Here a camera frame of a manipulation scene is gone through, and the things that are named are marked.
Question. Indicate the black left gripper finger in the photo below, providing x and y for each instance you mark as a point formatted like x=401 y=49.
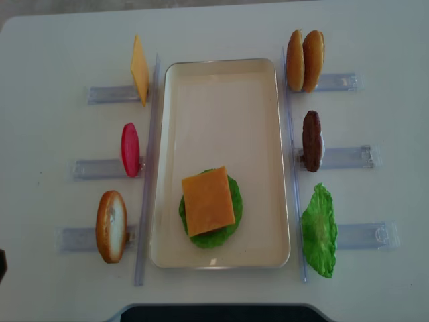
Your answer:
x=3 y=264

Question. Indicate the orange cheese slice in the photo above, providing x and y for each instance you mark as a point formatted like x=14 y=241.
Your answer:
x=140 y=70
x=208 y=201

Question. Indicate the sliced bread standing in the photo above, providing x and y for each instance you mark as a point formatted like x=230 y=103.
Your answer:
x=111 y=226

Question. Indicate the red tomato slice standing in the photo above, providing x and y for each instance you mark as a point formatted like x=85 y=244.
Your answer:
x=130 y=150

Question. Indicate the green lettuce leaf standing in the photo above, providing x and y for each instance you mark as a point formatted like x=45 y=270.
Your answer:
x=320 y=232

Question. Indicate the brown meat patty standing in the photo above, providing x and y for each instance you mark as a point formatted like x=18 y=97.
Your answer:
x=312 y=141

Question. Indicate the black base at bottom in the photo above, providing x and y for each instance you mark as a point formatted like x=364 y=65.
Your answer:
x=216 y=313

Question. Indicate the cream rectangular metal tray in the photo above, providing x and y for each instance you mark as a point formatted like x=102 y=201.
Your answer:
x=222 y=113

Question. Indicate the brown bun half left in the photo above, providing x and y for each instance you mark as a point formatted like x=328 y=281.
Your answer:
x=295 y=62

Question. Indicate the brown bun half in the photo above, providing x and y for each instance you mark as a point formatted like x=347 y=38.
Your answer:
x=295 y=62
x=313 y=50

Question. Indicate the brown bun half right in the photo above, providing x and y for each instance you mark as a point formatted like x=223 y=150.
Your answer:
x=313 y=50

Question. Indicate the clear bread holder rail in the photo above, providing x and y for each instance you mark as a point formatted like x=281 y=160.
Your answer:
x=84 y=239

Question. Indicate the clear tomato holder rail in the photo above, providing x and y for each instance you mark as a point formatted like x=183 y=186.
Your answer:
x=105 y=169

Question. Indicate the long clear left rail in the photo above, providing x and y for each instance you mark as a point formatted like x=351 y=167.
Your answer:
x=149 y=175

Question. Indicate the long clear rail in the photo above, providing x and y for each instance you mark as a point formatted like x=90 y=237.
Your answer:
x=294 y=174
x=149 y=175

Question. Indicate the clear cheese holder rail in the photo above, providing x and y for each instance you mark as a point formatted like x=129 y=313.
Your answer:
x=114 y=94

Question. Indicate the long clear right rail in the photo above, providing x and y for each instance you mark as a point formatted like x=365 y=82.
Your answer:
x=294 y=174

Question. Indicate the clear patty holder rail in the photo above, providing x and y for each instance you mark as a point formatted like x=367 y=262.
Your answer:
x=365 y=156

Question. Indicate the clear lettuce holder rail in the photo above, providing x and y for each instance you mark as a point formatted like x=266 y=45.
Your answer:
x=366 y=236

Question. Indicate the clear bun holder rail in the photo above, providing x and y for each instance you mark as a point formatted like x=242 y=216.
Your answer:
x=350 y=81

